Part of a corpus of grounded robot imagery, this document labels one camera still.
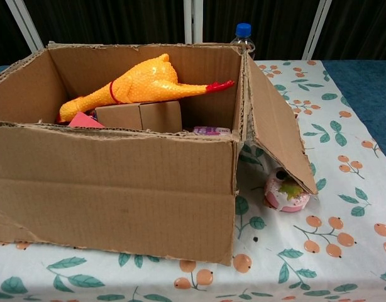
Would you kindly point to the yellow rubber chicken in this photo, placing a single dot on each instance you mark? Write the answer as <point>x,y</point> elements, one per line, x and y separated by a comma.
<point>142,83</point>

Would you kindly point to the cola bottle blue cap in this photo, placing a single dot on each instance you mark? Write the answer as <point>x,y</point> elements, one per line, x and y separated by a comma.
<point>244,31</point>

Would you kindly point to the small brown cardboard box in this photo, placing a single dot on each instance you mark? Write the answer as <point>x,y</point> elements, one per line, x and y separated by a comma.
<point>139,116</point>

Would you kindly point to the floral leaf print tablecloth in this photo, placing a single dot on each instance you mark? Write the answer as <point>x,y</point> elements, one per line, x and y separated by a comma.
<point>306,251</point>

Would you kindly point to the purple small box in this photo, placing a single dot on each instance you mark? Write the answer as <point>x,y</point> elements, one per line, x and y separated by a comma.
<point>212,131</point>

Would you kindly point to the red pink box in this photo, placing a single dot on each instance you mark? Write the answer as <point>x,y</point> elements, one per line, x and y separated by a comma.
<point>84,121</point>

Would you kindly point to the white partition post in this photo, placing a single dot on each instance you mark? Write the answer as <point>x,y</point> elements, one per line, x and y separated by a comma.
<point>24,25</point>
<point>193,22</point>
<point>317,28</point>

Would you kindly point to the pink cupcake toy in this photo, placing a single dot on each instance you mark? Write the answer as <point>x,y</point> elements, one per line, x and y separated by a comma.
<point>284,196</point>

